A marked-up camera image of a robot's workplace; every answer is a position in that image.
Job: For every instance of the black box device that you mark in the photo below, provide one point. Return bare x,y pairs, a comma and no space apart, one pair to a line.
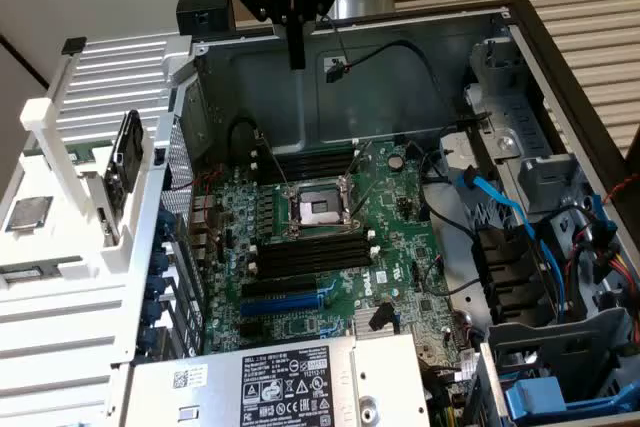
205,7

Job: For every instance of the grey metal PC case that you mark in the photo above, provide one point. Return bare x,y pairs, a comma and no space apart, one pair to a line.
380,97

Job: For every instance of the thin metal locking lever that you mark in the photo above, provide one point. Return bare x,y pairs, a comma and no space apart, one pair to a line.
273,161

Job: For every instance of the silver coin cell battery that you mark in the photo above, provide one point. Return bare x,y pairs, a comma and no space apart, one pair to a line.
396,162

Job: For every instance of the metal CPU socket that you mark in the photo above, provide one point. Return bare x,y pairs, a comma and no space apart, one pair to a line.
317,207

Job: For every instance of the silver ethernet port block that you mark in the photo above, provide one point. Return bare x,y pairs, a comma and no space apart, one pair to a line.
202,203

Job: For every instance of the black card in rack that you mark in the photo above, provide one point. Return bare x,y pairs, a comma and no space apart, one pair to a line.
127,147

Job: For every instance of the silver stacked USB block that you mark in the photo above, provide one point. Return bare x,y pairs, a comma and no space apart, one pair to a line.
201,221

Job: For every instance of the green motherboard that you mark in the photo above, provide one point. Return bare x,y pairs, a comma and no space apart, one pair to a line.
400,227

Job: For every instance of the silver USB port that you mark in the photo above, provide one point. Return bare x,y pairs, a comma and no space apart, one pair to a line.
202,253
200,238

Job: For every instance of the green graphics card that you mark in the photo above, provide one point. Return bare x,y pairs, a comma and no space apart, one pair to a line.
85,154

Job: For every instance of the long black expansion slot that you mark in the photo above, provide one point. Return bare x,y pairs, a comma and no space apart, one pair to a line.
280,289

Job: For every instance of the blue expansion slot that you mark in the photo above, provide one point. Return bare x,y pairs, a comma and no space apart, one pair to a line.
280,305

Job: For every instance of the grey metal drive cage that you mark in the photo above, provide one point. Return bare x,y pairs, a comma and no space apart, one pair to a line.
545,182

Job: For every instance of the silver finned heatsink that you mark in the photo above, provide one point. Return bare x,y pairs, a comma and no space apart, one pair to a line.
361,319

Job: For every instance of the short black expansion slot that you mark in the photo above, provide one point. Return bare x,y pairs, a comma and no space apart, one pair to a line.
252,329

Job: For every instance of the black plastic disk bay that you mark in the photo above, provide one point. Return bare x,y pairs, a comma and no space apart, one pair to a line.
505,267

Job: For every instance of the white parts rack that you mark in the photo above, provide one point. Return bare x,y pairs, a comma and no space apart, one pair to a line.
75,257

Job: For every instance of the silver CPU chip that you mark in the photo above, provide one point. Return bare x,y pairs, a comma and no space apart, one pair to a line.
29,214

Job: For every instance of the silver power supply unit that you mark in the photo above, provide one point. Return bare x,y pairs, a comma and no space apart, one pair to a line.
150,397

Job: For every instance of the blue plastic drive tray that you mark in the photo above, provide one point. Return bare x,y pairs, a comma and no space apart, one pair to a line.
535,397

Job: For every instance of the metal socket cover frame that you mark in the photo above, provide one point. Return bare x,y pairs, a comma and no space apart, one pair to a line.
345,189

